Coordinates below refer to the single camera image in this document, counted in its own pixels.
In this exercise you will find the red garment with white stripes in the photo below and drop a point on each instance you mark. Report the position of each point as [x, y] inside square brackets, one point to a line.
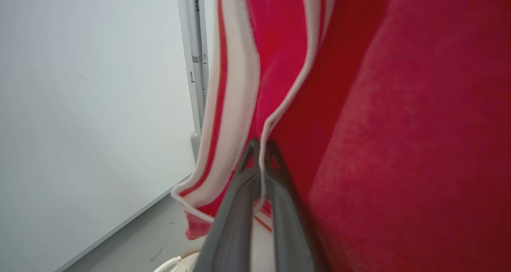
[379, 124]

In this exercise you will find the white plastic laundry basket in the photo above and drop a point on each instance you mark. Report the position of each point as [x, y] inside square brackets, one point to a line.
[179, 263]

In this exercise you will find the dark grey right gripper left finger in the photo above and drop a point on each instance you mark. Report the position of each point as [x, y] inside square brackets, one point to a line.
[233, 228]

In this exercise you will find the grey metal partition frame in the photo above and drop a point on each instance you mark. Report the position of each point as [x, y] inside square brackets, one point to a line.
[194, 60]

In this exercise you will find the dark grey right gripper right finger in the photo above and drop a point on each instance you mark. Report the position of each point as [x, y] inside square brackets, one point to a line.
[289, 228]

